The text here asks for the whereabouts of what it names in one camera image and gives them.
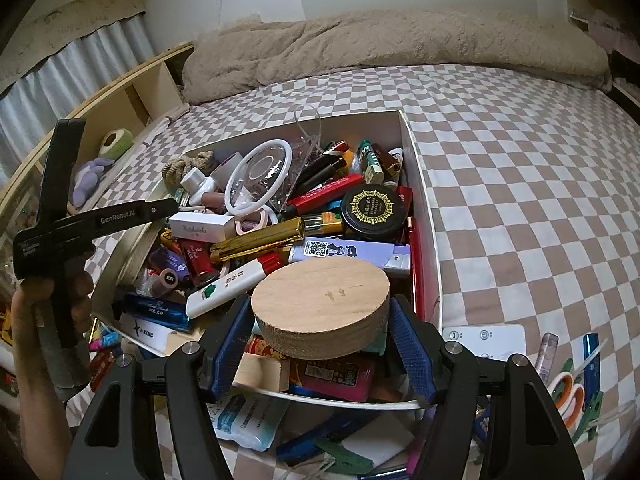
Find orange white scissors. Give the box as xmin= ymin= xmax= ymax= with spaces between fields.
xmin=547 ymin=371 xmax=586 ymax=426

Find white rectangular box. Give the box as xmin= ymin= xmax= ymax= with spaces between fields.
xmin=340 ymin=425 xmax=416 ymax=466

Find wooden bedside shelf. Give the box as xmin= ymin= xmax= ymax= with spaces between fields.
xmin=0 ymin=41 xmax=196 ymax=271

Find purple plush toy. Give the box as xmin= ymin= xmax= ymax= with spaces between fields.
xmin=72 ymin=156 xmax=116 ymax=208

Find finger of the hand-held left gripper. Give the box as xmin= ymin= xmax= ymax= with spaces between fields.
xmin=145 ymin=198 xmax=180 ymax=220

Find clear plastic wrapper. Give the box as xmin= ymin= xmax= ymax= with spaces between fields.
xmin=285 ymin=115 xmax=326 ymax=211

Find brown small cylinder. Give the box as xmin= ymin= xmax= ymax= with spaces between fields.
xmin=150 ymin=267 xmax=181 ymax=298

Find white teal wipes packet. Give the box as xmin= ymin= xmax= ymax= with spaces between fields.
xmin=210 ymin=390 xmax=291 ymax=453

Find green tape roll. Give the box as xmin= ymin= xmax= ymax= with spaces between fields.
xmin=97 ymin=127 xmax=135 ymax=161

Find round wooden disc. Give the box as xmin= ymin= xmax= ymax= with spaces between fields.
xmin=251 ymin=257 xmax=392 ymax=361

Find white lighter green print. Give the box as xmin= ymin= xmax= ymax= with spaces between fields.
xmin=186 ymin=252 xmax=285 ymax=318

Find wooden block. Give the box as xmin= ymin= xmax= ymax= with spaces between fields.
xmin=234 ymin=352 xmax=291 ymax=393

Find blue flat package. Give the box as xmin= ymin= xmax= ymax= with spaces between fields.
xmin=582 ymin=334 xmax=601 ymax=378

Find blue long lighter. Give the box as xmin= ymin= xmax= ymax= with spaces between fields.
xmin=275 ymin=410 xmax=371 ymax=463

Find green clothes peg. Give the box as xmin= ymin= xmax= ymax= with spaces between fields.
xmin=575 ymin=390 xmax=607 ymax=443
xmin=315 ymin=437 xmax=381 ymax=476

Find white small bottle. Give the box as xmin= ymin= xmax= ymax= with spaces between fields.
xmin=180 ymin=167 xmax=226 ymax=206

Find beige fleece blanket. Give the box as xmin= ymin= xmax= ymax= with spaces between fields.
xmin=181 ymin=7 xmax=612 ymax=106

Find crimson lighter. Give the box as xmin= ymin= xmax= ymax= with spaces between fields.
xmin=180 ymin=239 xmax=221 ymax=286

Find white ring frame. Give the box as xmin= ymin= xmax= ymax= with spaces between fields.
xmin=223 ymin=139 xmax=293 ymax=217

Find pale grey curtain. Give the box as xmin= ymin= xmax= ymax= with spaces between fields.
xmin=0 ymin=12 xmax=157 ymax=126

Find beige printed valance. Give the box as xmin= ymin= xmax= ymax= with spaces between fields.
xmin=0 ymin=0 xmax=147 ymax=86

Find checkered bed sheet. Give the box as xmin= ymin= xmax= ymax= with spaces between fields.
xmin=65 ymin=62 xmax=640 ymax=480

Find metallic blue lighter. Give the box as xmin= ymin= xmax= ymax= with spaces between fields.
xmin=122 ymin=292 xmax=193 ymax=331

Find beige rope knot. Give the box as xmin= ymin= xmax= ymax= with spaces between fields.
xmin=161 ymin=151 xmax=216 ymax=186

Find red long lighter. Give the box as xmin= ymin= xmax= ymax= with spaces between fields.
xmin=285 ymin=173 xmax=366 ymax=216

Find lavender printed lighter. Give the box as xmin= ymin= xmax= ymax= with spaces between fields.
xmin=287 ymin=236 xmax=412 ymax=275

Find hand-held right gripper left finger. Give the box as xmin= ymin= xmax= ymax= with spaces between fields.
xmin=65 ymin=292 xmax=253 ymax=480

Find black round jar gold label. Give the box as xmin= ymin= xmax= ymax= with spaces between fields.
xmin=341 ymin=185 xmax=407 ymax=242

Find white cardboard box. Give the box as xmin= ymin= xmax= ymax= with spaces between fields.
xmin=90 ymin=109 xmax=443 ymax=411

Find red slim lighter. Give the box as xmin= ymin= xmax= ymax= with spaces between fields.
xmin=90 ymin=350 xmax=116 ymax=393

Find gold lighter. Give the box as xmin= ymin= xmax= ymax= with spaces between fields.
xmin=210 ymin=216 xmax=306 ymax=263

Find person's left hand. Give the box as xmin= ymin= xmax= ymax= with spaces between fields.
xmin=10 ymin=266 xmax=97 ymax=401

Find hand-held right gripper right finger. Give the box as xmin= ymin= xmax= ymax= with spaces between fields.
xmin=389 ymin=295 xmax=586 ymax=480

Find person's left forearm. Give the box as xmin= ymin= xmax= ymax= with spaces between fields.
xmin=0 ymin=390 xmax=71 ymax=480

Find red flat box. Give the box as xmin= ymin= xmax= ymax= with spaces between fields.
xmin=407 ymin=217 xmax=426 ymax=321

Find white flat device with buttons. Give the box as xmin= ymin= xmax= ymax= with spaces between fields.
xmin=442 ymin=323 xmax=527 ymax=361

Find pink red printed pack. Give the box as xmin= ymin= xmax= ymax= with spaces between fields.
xmin=290 ymin=355 xmax=376 ymax=403

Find white long lighter black print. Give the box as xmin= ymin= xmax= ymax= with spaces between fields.
xmin=119 ymin=312 xmax=197 ymax=356

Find white pink small box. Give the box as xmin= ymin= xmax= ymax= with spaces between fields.
xmin=168 ymin=211 xmax=236 ymax=242

